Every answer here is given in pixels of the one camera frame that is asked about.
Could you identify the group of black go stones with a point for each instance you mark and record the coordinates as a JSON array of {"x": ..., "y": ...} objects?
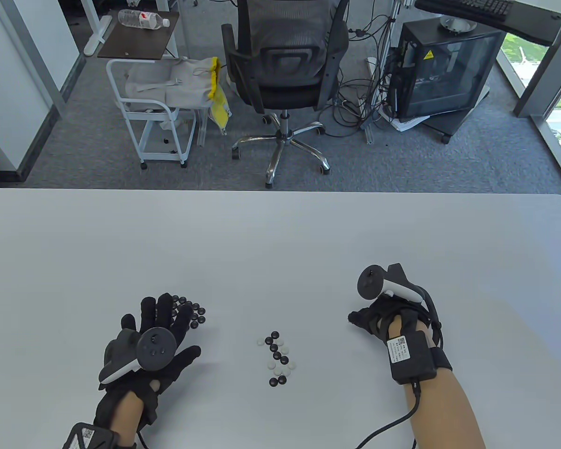
[{"x": 197, "y": 314}]

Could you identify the person's left hand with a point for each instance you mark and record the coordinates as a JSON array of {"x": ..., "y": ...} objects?
[{"x": 164, "y": 311}]

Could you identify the black rolling platform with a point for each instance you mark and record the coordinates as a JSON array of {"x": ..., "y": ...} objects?
[{"x": 449, "y": 122}]

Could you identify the black white hand controller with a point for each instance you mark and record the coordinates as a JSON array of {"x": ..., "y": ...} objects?
[
  {"x": 156, "y": 348},
  {"x": 369, "y": 280}
]

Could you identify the white bowl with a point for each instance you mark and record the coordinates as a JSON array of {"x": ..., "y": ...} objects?
[{"x": 458, "y": 25}]

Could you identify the yellow plastic bag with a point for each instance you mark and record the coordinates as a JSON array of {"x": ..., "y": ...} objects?
[{"x": 219, "y": 110}]

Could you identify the black mesh office chair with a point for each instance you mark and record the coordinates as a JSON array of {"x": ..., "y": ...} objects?
[{"x": 285, "y": 93}]

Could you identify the black desk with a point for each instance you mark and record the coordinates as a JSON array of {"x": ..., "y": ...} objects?
[{"x": 528, "y": 23}]

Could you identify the black framed wrist camera module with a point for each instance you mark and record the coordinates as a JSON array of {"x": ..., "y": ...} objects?
[{"x": 91, "y": 437}]

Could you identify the white papers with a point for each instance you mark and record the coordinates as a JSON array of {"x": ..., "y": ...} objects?
[{"x": 406, "y": 124}]

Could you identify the black keyboard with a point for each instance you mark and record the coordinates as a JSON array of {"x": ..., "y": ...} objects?
[{"x": 488, "y": 7}]

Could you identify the aluminium profile stand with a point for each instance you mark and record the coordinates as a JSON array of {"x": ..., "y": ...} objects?
[{"x": 370, "y": 133}]

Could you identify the person's right hand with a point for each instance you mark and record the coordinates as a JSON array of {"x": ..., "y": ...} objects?
[{"x": 374, "y": 318}]

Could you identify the white desk leg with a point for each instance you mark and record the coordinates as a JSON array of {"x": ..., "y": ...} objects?
[{"x": 98, "y": 37}]

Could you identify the pile of mixed go stones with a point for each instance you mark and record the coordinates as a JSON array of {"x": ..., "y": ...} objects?
[{"x": 273, "y": 348}]

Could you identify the clear plastic water bottle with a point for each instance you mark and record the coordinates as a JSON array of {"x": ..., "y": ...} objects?
[{"x": 140, "y": 18}]

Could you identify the small brown side table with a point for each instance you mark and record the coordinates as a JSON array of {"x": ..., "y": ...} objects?
[{"x": 135, "y": 44}]

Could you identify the white metal cart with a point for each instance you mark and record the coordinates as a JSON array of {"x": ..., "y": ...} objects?
[{"x": 159, "y": 152}]

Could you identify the black computer tower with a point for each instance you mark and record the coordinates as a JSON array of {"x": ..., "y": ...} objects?
[{"x": 449, "y": 70}]

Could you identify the person's right forearm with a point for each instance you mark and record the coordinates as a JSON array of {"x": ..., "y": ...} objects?
[{"x": 444, "y": 411}]

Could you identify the grey fabric bag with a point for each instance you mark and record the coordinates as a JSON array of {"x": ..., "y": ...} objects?
[{"x": 187, "y": 84}]

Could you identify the black boxed wrist camera module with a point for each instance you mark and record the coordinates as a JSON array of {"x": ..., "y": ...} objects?
[{"x": 416, "y": 360}]

